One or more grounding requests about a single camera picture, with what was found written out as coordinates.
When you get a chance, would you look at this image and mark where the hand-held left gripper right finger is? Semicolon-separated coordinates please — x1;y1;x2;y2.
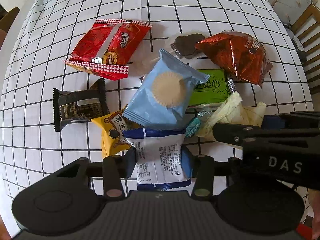
181;146;244;201

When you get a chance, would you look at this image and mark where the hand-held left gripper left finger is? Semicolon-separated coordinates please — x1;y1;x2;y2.
56;146;137;201

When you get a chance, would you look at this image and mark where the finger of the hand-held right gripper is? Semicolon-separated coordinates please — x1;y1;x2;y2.
261;111;320;130
212;122;262;151

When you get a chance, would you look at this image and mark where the pale yellow snack packet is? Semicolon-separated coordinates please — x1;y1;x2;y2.
196;92;267;142

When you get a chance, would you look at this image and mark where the white and blue snack packet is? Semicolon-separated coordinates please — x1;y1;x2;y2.
122;127;192;191

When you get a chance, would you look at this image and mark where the green cracker packet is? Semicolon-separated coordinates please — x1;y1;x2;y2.
187;69;236;108

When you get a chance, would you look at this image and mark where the copper foil snack packet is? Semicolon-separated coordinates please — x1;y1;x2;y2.
195;31;273;88

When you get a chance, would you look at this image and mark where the black snack packet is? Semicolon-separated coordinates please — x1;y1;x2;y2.
52;78;111;132

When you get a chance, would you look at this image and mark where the person's right forearm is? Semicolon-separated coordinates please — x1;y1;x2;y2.
308;188;320;240

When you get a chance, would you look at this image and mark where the small teal candy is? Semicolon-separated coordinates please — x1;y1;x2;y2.
185;111;213;139

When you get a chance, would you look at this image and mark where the light blue cupcake packet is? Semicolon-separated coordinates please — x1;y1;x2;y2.
124;48;213;131

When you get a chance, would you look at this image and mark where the white black grid tablecloth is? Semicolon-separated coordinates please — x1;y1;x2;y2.
0;0;315;232

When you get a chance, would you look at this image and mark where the light wooden slatted chair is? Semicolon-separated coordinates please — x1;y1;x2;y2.
291;5;320;91

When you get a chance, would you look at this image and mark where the clear-wrapped dark chocolate cookie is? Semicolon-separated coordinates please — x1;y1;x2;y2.
166;33;206;60

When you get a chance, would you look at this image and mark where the red checkered chip packet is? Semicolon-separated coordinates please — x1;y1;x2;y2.
61;19;152;81

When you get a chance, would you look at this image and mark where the white cabinet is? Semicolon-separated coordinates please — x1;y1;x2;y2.
271;0;320;26

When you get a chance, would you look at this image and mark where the brown wooden chair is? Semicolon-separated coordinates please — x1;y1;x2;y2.
0;7;21;32

